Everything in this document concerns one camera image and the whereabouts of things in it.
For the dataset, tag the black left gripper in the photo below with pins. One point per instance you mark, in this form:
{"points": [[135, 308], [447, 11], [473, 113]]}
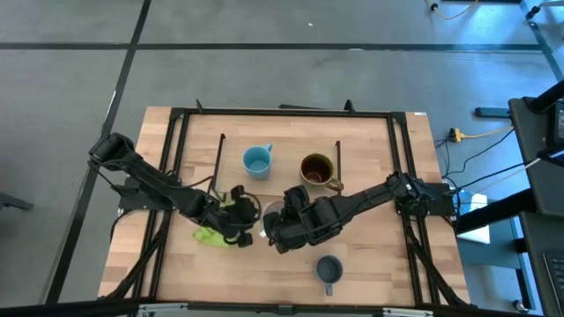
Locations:
{"points": [[238, 216]]}

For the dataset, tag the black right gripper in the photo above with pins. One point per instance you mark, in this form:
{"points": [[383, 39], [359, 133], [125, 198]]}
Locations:
{"points": [[308, 220]]}

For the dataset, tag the white grey patterned mug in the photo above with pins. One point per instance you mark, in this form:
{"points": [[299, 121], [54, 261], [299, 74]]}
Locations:
{"points": [[269, 207]]}

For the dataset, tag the light blue mug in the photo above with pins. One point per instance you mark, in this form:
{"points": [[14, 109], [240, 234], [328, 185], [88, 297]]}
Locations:
{"points": [[257, 163]]}

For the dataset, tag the green brown glazed mug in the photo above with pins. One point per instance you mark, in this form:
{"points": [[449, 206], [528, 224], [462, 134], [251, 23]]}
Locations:
{"points": [[317, 169]]}

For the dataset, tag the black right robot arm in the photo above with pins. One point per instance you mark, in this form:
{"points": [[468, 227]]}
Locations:
{"points": [[374, 193]]}

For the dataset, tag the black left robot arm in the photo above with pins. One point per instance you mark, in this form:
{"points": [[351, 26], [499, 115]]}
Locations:
{"points": [[150, 176]]}

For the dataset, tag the green microfibre cloth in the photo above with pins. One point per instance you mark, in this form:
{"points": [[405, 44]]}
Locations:
{"points": [[207, 238]]}

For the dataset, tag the white floor box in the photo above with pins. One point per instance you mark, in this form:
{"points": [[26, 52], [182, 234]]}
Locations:
{"points": [[473, 233]]}

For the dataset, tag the yellow power strip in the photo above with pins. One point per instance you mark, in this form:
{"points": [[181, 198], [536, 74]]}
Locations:
{"points": [[457, 134]]}

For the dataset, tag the grey chair leg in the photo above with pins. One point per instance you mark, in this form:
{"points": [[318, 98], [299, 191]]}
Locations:
{"points": [[13, 202]]}

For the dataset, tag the blue grey floor plate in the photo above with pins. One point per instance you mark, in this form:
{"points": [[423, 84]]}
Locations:
{"points": [[492, 112]]}

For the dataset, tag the grey caster wheel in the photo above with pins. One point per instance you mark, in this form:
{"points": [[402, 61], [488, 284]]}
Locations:
{"points": [[520, 306]]}

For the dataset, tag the black workstation cart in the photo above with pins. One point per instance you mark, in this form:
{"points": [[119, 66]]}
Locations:
{"points": [[544, 193]]}

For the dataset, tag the black keyboard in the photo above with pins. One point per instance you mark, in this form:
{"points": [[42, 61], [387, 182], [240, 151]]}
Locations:
{"points": [[556, 282]]}

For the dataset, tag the black camera gantry beam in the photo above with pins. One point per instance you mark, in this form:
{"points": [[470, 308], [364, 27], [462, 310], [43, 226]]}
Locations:
{"points": [[282, 308]]}

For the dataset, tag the wooden shelf with black frame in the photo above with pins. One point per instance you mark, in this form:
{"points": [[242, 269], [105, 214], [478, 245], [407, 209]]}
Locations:
{"points": [[286, 145]]}

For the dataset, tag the black table rail frame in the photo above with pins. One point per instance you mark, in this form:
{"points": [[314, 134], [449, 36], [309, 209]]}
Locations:
{"points": [[286, 112]]}

